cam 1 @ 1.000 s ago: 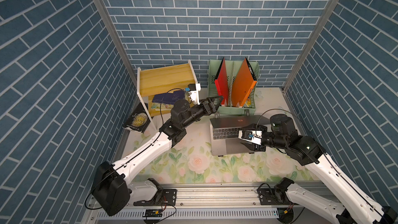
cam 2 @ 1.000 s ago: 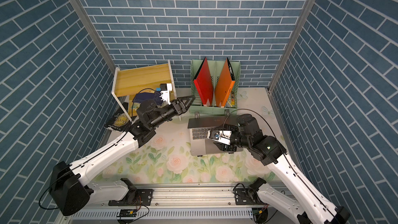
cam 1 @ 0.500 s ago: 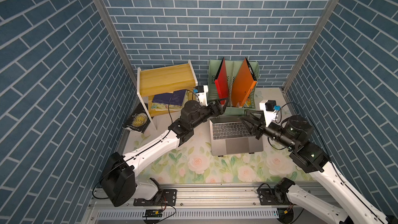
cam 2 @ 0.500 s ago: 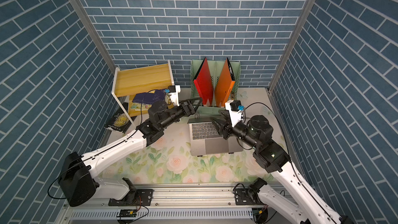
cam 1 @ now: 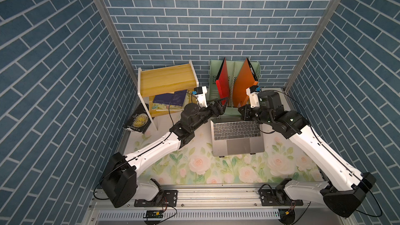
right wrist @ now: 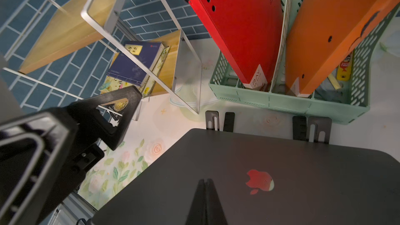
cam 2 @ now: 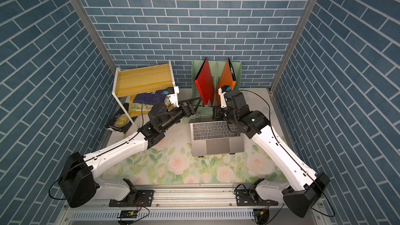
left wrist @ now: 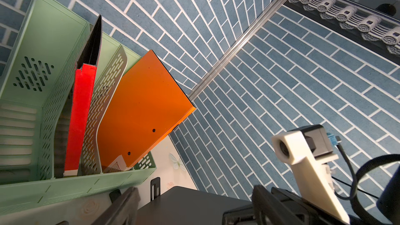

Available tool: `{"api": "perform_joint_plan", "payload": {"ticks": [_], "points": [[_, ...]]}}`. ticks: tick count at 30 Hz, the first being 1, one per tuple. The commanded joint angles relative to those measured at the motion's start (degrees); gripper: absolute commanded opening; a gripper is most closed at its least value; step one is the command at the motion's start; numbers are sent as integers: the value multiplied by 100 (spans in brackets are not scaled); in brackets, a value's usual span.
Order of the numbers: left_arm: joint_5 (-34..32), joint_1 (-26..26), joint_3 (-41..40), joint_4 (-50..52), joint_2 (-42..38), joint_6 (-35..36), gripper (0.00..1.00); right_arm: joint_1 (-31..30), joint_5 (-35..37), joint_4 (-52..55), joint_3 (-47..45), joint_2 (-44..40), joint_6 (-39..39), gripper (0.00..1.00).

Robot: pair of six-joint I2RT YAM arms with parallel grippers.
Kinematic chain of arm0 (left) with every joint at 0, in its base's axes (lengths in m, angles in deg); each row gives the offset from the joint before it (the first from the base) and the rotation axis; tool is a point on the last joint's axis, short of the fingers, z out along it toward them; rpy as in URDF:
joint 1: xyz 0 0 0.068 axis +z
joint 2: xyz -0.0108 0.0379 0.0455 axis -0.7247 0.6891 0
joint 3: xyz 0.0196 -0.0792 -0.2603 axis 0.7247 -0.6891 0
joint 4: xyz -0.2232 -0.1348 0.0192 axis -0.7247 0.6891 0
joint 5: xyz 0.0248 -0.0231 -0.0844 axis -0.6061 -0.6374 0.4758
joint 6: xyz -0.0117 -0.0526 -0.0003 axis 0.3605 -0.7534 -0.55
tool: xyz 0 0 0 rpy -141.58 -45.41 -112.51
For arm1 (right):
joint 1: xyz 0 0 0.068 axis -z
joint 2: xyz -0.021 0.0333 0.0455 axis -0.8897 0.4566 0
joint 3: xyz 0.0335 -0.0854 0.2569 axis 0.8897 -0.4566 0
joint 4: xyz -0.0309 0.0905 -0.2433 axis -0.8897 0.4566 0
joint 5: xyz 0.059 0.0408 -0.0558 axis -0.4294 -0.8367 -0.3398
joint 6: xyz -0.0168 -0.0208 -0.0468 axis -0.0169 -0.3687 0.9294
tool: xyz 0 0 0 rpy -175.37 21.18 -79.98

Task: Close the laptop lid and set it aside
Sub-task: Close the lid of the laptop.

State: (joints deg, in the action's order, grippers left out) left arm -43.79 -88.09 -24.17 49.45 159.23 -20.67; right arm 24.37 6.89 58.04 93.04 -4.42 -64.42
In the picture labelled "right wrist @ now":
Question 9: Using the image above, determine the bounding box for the black folding laptop stand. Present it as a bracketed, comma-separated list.
[205, 110, 333, 144]

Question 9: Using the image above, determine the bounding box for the mint green file organizer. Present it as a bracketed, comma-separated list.
[210, 0, 400, 124]

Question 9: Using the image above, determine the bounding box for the red file folder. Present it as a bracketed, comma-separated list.
[185, 0, 283, 90]

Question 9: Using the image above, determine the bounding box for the dark blue book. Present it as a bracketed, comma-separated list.
[106, 40, 165, 88]

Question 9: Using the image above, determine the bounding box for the orange file folder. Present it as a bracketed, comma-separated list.
[285, 0, 400, 98]

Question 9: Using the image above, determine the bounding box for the grey laptop computer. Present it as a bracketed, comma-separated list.
[91, 129, 400, 225]

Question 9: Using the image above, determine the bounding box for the wooden white-framed shelf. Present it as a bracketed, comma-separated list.
[6, 0, 200, 114]

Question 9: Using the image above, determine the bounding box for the floral table mat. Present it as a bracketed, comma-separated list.
[78, 39, 400, 209]

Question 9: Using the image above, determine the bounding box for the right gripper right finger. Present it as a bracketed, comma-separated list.
[185, 179, 228, 225]

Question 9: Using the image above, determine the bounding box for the yellow-green illustrated book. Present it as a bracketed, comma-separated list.
[99, 46, 171, 97]

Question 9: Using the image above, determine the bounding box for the yellow item in organizer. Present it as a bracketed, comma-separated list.
[336, 53, 353, 81]

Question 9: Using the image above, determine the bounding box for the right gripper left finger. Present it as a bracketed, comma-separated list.
[1, 86, 142, 225]

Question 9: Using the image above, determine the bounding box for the black book gold emblem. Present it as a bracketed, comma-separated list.
[102, 99, 129, 112]

